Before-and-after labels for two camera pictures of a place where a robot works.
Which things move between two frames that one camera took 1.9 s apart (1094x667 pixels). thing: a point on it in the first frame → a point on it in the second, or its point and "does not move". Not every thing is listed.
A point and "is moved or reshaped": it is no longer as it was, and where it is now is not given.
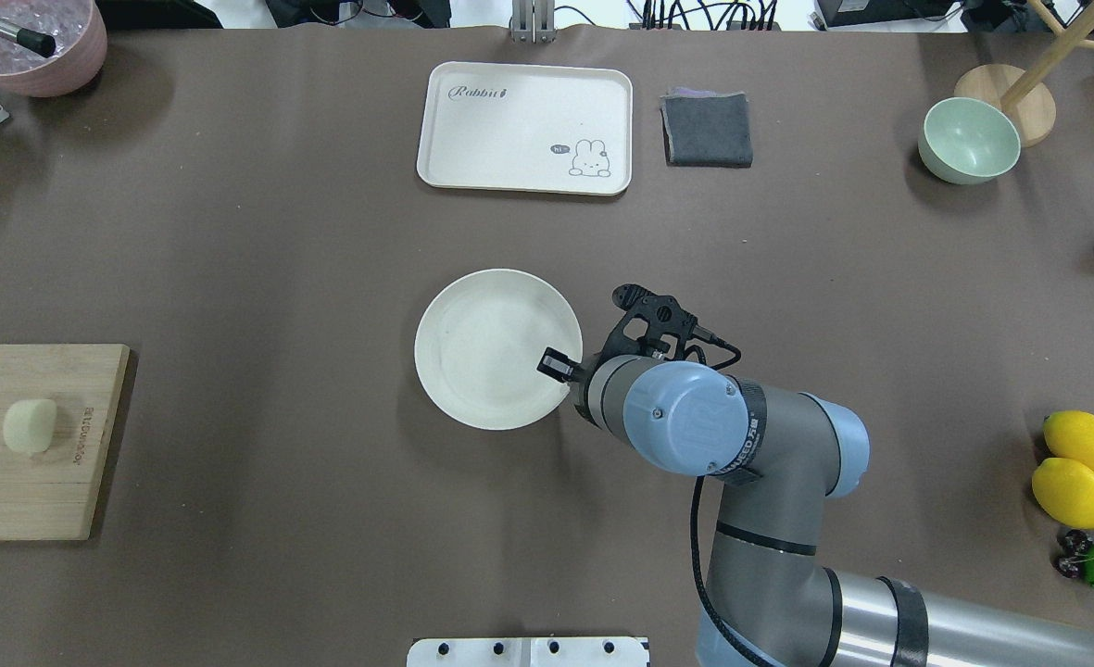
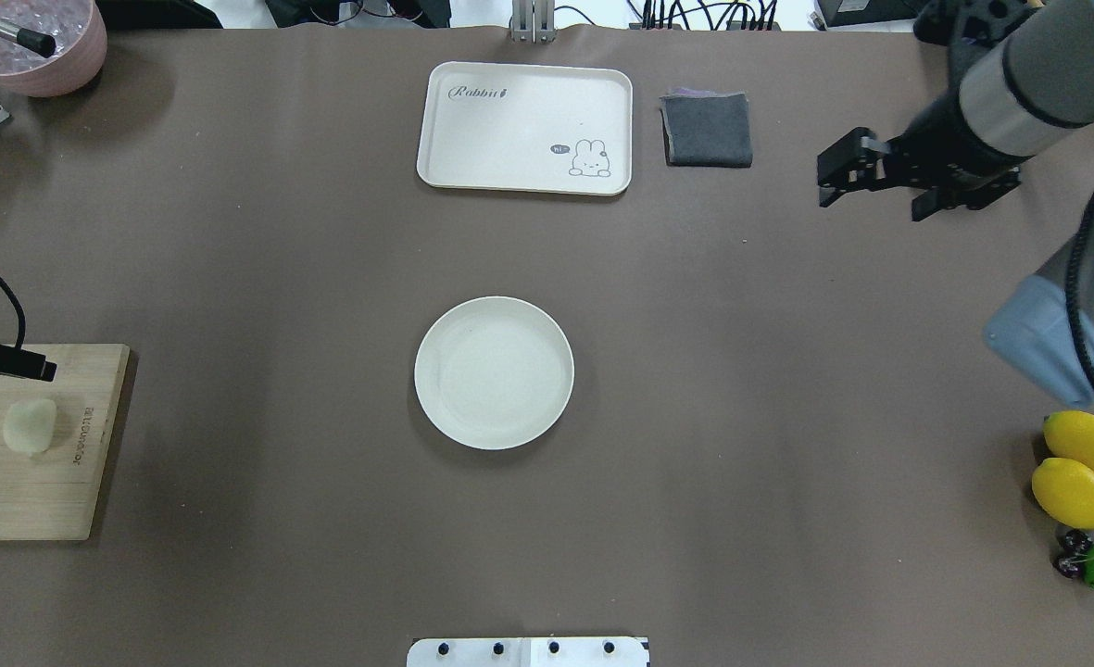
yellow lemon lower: (1072, 493) does not move
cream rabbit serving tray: (522, 127) does not move
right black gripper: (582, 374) → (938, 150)
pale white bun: (29, 424) does not move
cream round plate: (482, 339) is moved or reshaped
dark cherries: (1072, 545) does not move
